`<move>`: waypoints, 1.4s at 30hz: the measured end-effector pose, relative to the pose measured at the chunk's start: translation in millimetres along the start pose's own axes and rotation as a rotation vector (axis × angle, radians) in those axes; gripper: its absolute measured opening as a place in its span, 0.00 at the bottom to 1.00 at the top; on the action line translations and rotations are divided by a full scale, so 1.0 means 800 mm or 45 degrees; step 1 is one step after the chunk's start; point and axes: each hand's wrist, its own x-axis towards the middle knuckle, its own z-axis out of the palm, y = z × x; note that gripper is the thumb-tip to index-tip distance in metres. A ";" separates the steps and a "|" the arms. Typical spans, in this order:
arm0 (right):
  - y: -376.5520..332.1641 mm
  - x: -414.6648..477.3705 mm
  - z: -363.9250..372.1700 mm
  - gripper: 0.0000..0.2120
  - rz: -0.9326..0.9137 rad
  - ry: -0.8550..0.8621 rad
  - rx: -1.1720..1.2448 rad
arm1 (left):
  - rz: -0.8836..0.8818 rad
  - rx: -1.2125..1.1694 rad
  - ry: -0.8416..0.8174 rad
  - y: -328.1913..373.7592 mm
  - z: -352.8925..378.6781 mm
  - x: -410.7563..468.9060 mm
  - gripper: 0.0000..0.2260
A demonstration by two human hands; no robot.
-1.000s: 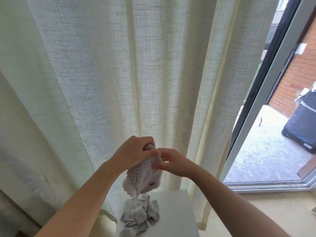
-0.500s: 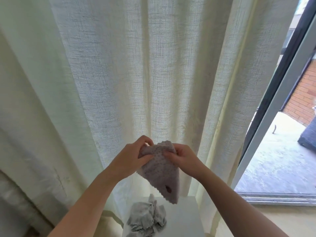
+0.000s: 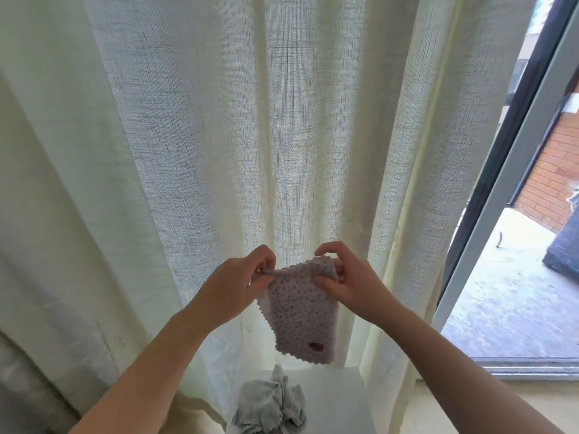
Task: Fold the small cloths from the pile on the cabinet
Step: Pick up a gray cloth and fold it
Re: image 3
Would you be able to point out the white linen curtain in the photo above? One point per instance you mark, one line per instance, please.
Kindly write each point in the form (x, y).
(226, 113)

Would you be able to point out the person's left hand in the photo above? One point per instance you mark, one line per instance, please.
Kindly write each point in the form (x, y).
(231, 289)

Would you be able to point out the pile of grey cloths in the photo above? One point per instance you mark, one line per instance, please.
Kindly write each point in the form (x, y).
(298, 312)
(267, 407)

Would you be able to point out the dark blue tarpaulin cover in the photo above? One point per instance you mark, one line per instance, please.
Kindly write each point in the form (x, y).
(565, 248)

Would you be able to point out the white table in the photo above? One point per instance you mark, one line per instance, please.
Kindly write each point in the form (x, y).
(339, 402)

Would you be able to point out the person's right hand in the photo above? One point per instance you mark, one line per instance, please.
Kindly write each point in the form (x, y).
(357, 284)

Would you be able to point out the white sliding door frame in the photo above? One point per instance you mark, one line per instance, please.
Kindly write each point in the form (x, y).
(498, 185)

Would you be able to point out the person's right forearm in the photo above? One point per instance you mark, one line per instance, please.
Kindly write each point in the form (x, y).
(466, 375)

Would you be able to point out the person's left forearm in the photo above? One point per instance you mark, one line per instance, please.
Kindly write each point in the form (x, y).
(149, 379)

